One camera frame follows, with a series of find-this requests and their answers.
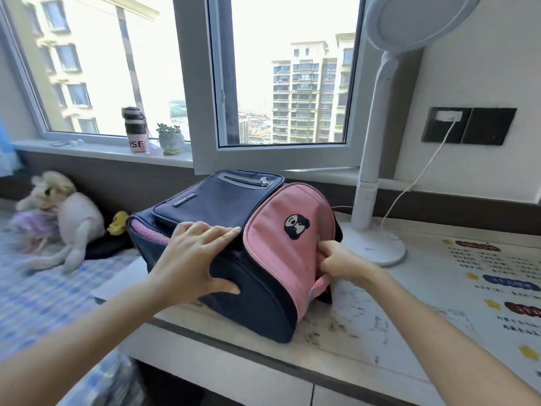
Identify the person's left hand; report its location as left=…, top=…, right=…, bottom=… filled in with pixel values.
left=148, top=220, right=242, bottom=309

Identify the person's right hand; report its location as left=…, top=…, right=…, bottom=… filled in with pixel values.
left=317, top=240, right=381, bottom=288

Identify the pink and navy backpack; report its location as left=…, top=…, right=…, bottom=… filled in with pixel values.
left=126, top=169, right=343, bottom=344

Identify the white desk lamp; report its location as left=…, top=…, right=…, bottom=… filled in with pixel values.
left=338, top=0, right=482, bottom=268

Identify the black cushion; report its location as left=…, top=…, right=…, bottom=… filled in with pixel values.
left=84, top=234, right=136, bottom=261

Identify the yellow plush toy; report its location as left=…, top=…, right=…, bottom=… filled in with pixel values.
left=105, top=211, right=130, bottom=236

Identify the printed desk mat with map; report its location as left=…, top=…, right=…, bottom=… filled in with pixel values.
left=295, top=232, right=541, bottom=394

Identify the white plush toy cream head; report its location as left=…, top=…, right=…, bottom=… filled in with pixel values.
left=15, top=171, right=107, bottom=273

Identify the potted succulent plant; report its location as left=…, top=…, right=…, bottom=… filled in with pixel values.
left=156, top=123, right=186, bottom=156

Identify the white framed window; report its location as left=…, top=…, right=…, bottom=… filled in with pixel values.
left=0, top=0, right=381, bottom=176

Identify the striped water bottle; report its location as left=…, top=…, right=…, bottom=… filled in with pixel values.
left=121, top=107, right=149, bottom=153

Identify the purple dress doll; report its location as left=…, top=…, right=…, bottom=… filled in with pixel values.
left=6, top=209, right=60, bottom=254

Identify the white charging cable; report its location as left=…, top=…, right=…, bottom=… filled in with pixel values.
left=331, top=118, right=459, bottom=229

